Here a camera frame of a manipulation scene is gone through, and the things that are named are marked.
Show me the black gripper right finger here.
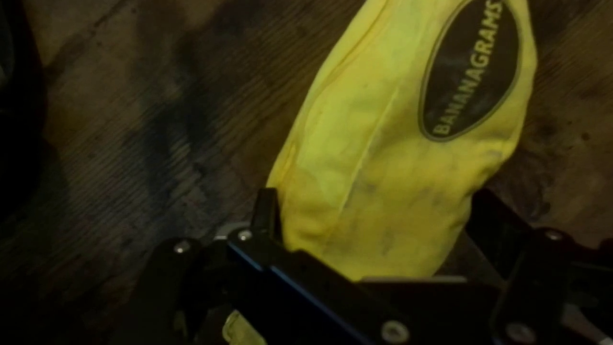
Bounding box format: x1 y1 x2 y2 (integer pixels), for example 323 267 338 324
463 188 574 345

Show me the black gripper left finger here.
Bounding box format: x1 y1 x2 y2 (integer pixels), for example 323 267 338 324
110 186 283 345

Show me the yellow banana toy pouch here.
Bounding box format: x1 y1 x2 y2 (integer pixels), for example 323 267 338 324
220 0 540 345

